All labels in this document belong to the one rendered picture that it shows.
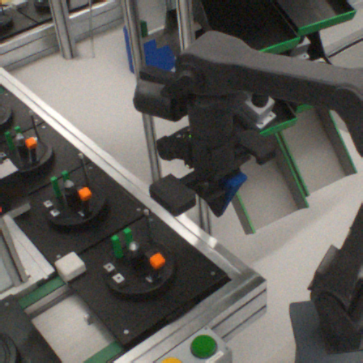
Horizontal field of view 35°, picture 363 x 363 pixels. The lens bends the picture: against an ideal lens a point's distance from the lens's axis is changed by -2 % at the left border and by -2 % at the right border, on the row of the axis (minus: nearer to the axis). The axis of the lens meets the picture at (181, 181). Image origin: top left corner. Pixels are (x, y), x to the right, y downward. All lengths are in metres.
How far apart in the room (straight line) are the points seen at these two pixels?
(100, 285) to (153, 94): 0.49
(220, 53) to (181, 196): 0.19
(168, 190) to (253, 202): 0.43
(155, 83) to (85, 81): 1.23
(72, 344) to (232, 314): 0.30
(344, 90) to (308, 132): 0.66
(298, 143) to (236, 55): 0.60
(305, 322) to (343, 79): 0.44
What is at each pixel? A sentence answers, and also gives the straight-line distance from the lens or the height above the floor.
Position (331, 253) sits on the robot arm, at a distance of 0.83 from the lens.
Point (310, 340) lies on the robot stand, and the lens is 0.92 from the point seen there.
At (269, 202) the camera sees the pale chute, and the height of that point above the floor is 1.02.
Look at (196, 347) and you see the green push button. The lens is 1.02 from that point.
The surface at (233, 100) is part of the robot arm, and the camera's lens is 0.72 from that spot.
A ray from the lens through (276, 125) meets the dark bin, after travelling 1.06.
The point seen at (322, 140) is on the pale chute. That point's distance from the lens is 1.29.
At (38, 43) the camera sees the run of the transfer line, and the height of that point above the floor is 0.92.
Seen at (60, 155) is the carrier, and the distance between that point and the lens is 1.47.
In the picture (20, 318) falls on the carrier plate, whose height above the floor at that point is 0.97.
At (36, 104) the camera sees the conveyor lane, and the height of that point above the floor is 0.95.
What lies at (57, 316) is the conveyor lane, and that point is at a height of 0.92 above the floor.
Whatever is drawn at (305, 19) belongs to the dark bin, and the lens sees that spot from 1.08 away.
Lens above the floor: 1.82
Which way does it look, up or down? 40 degrees down
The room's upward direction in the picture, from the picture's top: 7 degrees counter-clockwise
